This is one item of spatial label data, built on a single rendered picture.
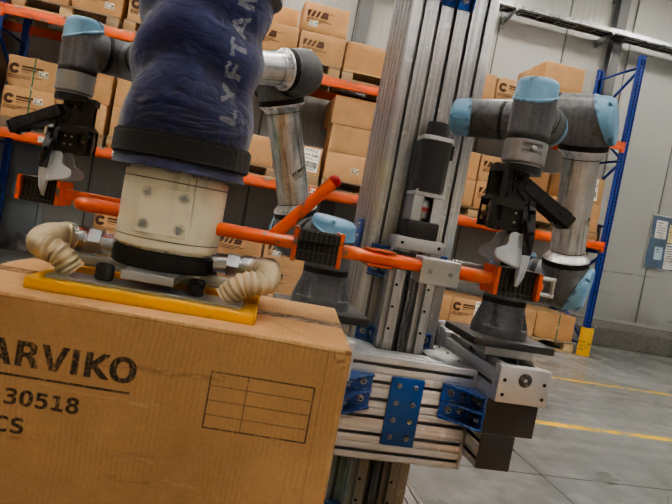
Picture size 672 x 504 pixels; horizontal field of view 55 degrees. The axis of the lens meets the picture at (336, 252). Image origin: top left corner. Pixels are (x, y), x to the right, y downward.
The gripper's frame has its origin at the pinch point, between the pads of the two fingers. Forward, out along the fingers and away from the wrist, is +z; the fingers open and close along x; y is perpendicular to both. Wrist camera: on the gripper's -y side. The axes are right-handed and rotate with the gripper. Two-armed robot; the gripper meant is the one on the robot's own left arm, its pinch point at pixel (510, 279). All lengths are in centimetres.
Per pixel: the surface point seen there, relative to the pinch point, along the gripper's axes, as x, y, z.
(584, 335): -735, -399, 93
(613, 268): -888, -504, -5
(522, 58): -870, -280, -298
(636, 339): -879, -562, 102
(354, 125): -718, -30, -124
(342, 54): -714, 2, -208
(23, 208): -807, 392, 63
